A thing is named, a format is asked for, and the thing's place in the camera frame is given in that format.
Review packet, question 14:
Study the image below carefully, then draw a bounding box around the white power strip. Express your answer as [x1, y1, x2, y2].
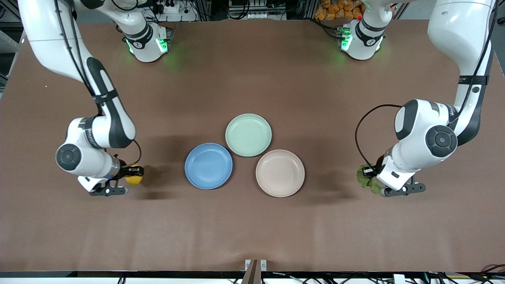
[156, 1, 183, 14]

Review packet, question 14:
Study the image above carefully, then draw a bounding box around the orange packets pile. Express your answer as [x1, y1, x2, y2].
[314, 0, 364, 21]

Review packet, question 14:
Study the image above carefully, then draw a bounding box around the blue plate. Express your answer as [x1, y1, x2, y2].
[185, 143, 233, 190]

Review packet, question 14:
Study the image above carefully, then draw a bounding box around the light green plate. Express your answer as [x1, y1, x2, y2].
[225, 114, 272, 157]

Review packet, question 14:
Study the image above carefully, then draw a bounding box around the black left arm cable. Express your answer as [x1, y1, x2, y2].
[355, 104, 403, 171]

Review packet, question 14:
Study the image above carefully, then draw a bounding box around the pale pink plate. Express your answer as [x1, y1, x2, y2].
[256, 149, 305, 198]

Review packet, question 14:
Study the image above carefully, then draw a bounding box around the yellow lemon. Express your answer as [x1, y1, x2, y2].
[125, 164, 143, 187]

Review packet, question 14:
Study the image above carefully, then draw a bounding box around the black cable bundle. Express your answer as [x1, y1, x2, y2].
[426, 263, 505, 284]

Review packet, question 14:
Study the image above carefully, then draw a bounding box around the aluminium frame profile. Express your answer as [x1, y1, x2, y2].
[0, 0, 20, 30]

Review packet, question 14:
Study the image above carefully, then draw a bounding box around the green lettuce leaf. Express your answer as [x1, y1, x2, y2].
[357, 165, 382, 196]

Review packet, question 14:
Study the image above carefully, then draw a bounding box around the brown wooden strip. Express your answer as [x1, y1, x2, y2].
[241, 259, 259, 284]

